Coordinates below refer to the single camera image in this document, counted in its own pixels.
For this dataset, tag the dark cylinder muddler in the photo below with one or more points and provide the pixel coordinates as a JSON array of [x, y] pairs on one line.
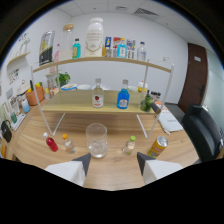
[[155, 108]]

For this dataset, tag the small pink bottle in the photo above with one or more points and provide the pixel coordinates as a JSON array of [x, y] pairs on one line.
[[57, 55]]

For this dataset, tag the clear glass with ice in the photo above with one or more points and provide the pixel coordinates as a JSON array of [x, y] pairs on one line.
[[97, 143]]

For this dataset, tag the white tub red lid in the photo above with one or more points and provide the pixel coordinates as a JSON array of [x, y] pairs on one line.
[[142, 87]]

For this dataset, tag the brown door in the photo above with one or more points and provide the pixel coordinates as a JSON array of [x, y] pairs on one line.
[[193, 76]]

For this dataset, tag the teal liquid bottle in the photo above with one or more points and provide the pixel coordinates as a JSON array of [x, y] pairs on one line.
[[76, 50]]

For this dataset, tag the large white bottle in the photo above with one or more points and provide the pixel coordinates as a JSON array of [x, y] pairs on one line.
[[94, 38]]

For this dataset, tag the red wall poster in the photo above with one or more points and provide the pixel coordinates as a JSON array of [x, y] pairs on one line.
[[115, 43]]

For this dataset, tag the orange basket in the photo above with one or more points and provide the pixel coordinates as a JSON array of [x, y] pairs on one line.
[[35, 96]]

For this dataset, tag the blue liquid bottle silver cap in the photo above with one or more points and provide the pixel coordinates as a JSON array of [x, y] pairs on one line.
[[123, 99]]

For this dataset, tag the black chair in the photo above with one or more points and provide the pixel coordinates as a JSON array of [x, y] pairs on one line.
[[201, 133]]

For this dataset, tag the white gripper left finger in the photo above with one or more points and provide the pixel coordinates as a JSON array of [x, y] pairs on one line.
[[68, 170]]

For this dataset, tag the ceiling air vent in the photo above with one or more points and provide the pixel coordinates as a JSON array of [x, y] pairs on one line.
[[146, 11]]

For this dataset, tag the green cap clear bottle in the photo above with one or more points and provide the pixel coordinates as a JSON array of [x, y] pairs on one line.
[[128, 147]]

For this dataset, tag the orange cap clear bottle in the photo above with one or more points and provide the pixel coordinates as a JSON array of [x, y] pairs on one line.
[[69, 145]]

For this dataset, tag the white frame wooden shelf rack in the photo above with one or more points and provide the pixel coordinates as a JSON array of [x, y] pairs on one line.
[[86, 100]]

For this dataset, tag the multicolour wall poster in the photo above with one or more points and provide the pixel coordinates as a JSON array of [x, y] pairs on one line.
[[131, 48]]

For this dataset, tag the black kettle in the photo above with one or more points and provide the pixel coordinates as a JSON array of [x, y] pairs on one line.
[[6, 132]]

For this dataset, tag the blue cap clear bottle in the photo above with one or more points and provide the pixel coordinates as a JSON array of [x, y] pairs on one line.
[[141, 52]]

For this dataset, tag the yellow drink can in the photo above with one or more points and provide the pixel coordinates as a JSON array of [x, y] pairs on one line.
[[156, 148]]

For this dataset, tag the white folded towel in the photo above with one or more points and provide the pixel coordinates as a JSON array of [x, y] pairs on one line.
[[170, 122]]

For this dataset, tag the clear bottle red label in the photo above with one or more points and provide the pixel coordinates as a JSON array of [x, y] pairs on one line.
[[97, 98]]

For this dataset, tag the large black yellow can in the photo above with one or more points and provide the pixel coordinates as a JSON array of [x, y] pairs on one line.
[[46, 48]]

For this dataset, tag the white tray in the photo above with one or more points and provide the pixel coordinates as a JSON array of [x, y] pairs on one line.
[[19, 122]]

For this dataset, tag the green cup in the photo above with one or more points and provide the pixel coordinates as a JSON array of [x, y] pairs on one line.
[[13, 117]]

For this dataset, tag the wooden wall shelf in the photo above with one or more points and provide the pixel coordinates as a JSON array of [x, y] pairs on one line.
[[18, 58]]

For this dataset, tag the glass jar cork lid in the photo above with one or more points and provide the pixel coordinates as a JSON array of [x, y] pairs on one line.
[[67, 43]]

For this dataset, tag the dark glass sauce bottle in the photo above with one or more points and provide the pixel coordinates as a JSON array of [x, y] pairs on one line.
[[148, 95]]

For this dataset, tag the small light blue bottle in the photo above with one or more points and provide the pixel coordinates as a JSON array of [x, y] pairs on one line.
[[122, 50]]

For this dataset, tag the small red liquid bottle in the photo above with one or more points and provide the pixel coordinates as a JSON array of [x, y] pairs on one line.
[[52, 144]]

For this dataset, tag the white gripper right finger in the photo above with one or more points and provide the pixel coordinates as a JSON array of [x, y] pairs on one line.
[[158, 170]]

